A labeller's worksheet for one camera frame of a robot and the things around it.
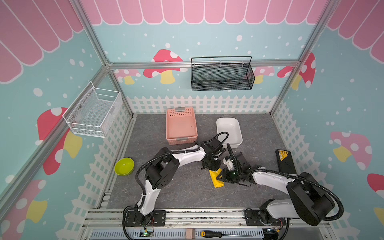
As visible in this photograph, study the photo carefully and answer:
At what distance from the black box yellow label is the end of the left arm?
40 cm

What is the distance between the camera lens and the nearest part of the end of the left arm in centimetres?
70

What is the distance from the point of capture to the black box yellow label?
0.91 meters
